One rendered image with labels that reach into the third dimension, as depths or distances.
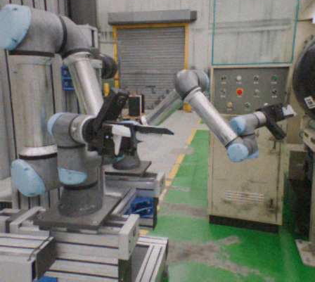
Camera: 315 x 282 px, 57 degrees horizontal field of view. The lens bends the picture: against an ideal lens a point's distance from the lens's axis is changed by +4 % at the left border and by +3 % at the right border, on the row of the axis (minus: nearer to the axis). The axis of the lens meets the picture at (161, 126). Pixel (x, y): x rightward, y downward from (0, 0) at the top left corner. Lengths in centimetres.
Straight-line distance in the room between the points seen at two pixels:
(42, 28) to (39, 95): 18
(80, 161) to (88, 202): 26
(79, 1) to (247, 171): 166
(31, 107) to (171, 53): 1000
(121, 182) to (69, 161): 72
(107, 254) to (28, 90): 58
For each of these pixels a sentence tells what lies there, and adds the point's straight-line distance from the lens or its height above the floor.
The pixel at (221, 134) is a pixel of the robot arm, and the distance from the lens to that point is 119.
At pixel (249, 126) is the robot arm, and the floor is 97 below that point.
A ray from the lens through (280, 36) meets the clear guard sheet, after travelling 225.
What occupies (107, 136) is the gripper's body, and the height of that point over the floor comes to 104.
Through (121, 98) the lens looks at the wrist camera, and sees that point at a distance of 68.
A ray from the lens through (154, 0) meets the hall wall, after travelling 1123.
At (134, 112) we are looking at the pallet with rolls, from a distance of 778.
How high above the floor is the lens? 117
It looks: 10 degrees down
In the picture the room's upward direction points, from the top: straight up
